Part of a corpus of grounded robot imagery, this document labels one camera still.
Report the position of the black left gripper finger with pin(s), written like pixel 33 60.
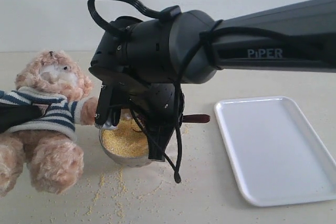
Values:
pixel 13 115

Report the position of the black right gripper flat finger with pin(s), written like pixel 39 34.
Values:
pixel 103 111

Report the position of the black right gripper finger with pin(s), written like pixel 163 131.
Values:
pixel 159 135

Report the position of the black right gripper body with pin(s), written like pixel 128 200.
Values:
pixel 158 103

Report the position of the dark red wooden spoon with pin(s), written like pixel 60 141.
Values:
pixel 192 118

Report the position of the beige teddy bear striped sweater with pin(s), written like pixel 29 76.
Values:
pixel 60 90

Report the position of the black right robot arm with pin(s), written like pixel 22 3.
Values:
pixel 145 55

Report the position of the steel bowl of yellow grain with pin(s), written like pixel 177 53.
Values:
pixel 125 143

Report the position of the white rectangular plastic tray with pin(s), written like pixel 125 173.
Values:
pixel 276 156

